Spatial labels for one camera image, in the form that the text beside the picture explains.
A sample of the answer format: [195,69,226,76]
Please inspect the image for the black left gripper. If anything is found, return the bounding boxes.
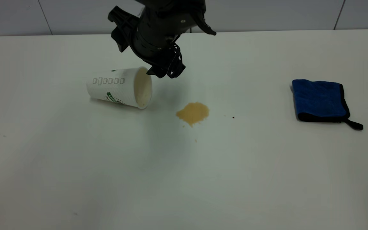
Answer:
[108,5,204,79]

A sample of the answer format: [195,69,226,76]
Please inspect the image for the white paper coffee cup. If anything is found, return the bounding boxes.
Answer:
[86,66,153,110]

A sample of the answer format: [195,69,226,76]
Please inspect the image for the blue microfiber cloth black trim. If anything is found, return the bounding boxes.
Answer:
[292,79,364,130]

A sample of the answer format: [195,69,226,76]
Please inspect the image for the tan coffee spill puddle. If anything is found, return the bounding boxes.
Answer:
[176,102,210,127]

